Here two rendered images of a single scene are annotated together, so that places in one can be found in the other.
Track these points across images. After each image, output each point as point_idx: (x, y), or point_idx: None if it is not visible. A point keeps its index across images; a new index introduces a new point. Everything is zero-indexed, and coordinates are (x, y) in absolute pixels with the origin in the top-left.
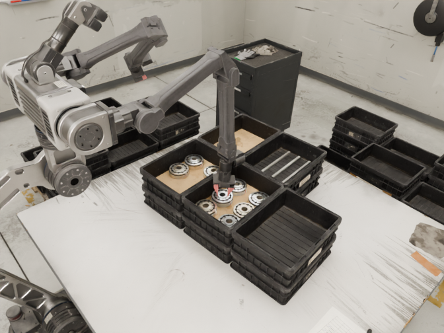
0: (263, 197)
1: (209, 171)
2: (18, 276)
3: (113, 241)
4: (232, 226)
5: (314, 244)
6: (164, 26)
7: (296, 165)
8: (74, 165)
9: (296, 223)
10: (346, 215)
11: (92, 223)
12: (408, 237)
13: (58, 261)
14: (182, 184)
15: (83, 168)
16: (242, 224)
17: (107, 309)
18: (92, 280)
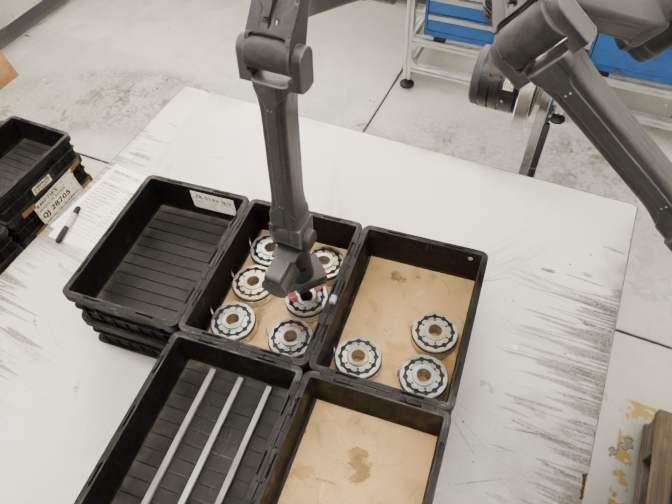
0: (224, 320)
1: (366, 349)
2: (529, 165)
3: (452, 224)
4: (250, 204)
5: (116, 224)
6: (518, 28)
7: (166, 502)
8: (482, 52)
9: (154, 309)
10: (54, 455)
11: (511, 236)
12: None
13: (492, 175)
14: (405, 310)
15: (474, 67)
16: (235, 214)
17: (381, 155)
18: (427, 172)
